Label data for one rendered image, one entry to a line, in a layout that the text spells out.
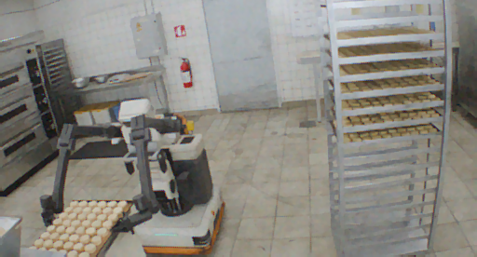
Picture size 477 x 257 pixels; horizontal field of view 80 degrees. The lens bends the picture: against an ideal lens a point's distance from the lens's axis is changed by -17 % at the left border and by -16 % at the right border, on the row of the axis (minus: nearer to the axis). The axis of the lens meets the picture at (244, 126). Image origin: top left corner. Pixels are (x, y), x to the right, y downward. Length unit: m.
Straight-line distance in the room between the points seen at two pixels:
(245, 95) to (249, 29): 1.10
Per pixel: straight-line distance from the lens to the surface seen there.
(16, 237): 1.04
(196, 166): 2.58
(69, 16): 6.78
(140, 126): 1.75
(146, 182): 1.68
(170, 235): 2.58
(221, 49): 5.61
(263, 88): 5.63
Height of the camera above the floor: 1.73
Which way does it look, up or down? 20 degrees down
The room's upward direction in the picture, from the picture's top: 9 degrees counter-clockwise
